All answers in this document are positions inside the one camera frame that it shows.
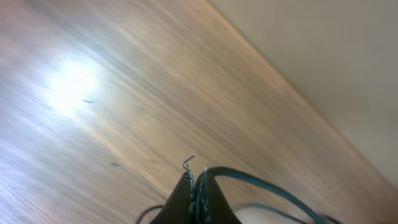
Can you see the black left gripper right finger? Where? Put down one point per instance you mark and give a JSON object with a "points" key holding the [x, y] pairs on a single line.
{"points": [[212, 206]]}

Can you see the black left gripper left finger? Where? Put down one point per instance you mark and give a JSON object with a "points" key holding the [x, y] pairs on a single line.
{"points": [[177, 208]]}

